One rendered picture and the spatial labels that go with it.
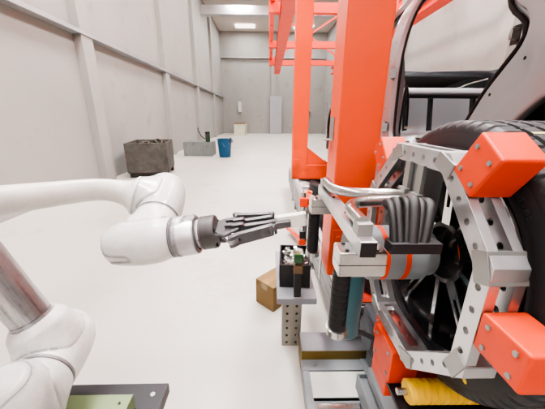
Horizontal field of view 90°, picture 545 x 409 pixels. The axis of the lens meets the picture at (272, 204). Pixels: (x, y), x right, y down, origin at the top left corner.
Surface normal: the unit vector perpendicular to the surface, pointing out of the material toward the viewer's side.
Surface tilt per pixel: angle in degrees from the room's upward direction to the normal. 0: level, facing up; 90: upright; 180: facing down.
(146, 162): 90
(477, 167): 90
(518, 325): 0
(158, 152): 90
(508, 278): 90
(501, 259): 45
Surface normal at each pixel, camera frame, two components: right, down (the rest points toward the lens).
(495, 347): -1.00, 0.00
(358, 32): 0.01, 0.31
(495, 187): 0.00, 0.80
